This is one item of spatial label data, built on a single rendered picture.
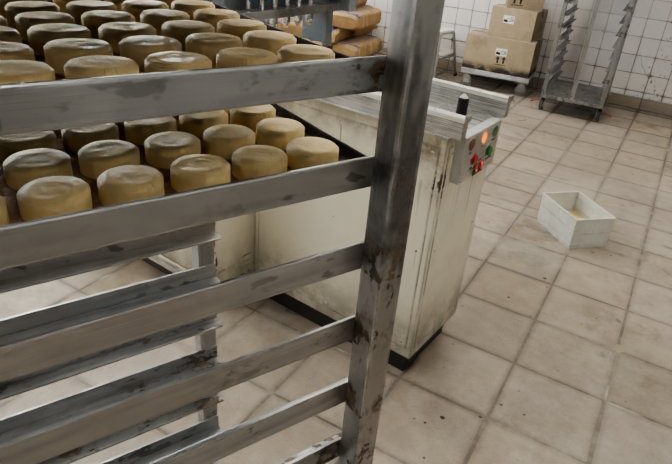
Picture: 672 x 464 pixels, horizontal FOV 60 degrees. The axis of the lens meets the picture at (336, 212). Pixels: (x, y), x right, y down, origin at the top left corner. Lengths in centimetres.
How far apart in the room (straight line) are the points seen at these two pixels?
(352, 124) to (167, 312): 130
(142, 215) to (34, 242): 7
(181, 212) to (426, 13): 24
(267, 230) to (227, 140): 156
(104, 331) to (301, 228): 154
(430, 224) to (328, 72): 124
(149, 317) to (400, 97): 27
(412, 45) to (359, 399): 38
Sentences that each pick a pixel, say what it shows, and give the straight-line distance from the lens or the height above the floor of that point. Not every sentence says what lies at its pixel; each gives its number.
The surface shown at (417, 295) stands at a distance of 181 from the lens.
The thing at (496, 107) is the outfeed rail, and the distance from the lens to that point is 184.
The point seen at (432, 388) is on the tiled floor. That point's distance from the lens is 201.
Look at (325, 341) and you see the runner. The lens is 61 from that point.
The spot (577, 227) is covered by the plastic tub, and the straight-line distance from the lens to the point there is 298.
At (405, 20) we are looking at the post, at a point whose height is 128.
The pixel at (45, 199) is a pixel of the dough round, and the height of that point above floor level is 115.
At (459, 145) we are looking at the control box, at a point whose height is 81.
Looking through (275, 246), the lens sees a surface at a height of 27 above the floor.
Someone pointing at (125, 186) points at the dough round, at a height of 115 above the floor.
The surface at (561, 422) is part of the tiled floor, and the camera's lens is 205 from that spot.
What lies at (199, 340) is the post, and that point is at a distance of 113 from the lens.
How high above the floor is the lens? 135
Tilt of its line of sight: 27 degrees down
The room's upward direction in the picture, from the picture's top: 5 degrees clockwise
